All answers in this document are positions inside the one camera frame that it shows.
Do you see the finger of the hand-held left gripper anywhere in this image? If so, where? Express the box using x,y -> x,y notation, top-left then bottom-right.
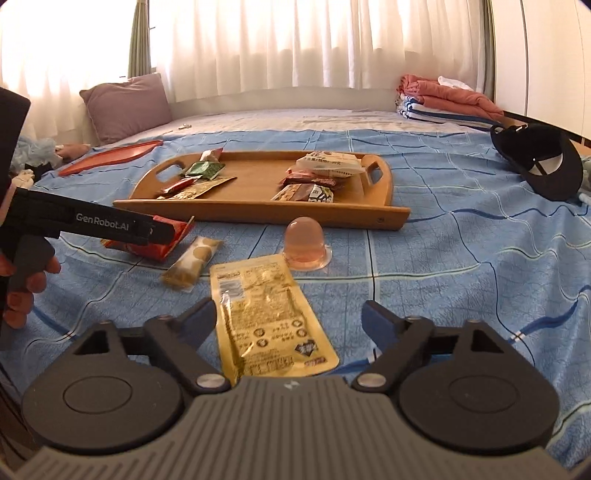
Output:
148,217 -> 180,246

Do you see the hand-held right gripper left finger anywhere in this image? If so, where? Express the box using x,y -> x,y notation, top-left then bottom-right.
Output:
68,296 -> 232,396

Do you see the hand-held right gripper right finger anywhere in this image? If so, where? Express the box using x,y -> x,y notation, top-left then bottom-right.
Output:
350,300 -> 514,393

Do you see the large red snack packet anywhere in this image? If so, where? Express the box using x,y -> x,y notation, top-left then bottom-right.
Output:
102,215 -> 195,263

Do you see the tan cookie packet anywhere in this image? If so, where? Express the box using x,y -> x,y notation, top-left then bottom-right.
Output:
161,235 -> 225,292

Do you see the small red snack packet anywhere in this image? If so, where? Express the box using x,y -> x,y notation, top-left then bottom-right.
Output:
157,178 -> 197,197

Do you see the large yellow snack packet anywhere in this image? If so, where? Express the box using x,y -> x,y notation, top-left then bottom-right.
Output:
210,255 -> 341,387

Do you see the green snack packet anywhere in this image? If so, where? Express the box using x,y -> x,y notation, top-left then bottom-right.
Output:
185,161 -> 227,180

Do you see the pink jelly cup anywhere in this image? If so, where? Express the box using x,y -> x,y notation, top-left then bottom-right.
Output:
281,216 -> 334,271

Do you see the wooden tray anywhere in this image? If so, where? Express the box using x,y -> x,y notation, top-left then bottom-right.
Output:
112,150 -> 411,232

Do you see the dark red snack packet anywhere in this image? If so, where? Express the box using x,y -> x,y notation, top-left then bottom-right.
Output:
277,168 -> 338,188

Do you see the white snack packet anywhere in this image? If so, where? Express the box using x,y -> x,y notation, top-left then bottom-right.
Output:
295,151 -> 365,179

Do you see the person's left hand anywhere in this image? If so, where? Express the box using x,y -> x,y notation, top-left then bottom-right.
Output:
0,251 -> 62,330

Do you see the orange plastic tray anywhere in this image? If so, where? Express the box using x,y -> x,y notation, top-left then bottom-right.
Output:
58,140 -> 163,177

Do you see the small yellow snack packet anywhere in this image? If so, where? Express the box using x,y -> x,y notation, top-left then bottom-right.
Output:
161,176 -> 238,200

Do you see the brown cloth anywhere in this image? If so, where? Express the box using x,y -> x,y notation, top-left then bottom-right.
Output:
58,143 -> 92,160

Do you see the light blue cloth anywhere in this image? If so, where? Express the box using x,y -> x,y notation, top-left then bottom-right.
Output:
11,137 -> 63,169

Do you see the blue checked sheet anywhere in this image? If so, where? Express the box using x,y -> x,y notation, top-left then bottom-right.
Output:
0,129 -> 591,416

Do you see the mauve pillow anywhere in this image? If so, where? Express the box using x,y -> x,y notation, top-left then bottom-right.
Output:
79,72 -> 174,146

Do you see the brown nut bar packet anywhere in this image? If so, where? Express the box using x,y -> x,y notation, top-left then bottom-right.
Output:
270,182 -> 334,204

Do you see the white printed bedsheet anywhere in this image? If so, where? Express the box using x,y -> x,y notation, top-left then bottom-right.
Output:
161,108 -> 495,139

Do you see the green curtain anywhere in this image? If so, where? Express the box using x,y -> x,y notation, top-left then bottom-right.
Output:
480,0 -> 498,100
128,0 -> 153,77

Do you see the folded striped blanket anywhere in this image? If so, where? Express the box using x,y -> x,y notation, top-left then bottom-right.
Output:
396,95 -> 504,128

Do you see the black cap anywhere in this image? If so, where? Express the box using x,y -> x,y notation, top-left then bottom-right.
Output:
489,122 -> 585,202

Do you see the folded pink blanket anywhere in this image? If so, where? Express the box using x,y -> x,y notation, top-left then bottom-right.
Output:
399,74 -> 505,119

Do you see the white sheer curtain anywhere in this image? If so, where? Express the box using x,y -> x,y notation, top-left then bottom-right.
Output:
151,0 -> 485,104

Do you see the white cloth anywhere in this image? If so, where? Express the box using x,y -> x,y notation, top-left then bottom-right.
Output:
438,75 -> 474,91

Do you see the white wardrobe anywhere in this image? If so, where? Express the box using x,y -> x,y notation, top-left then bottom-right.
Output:
492,0 -> 591,144

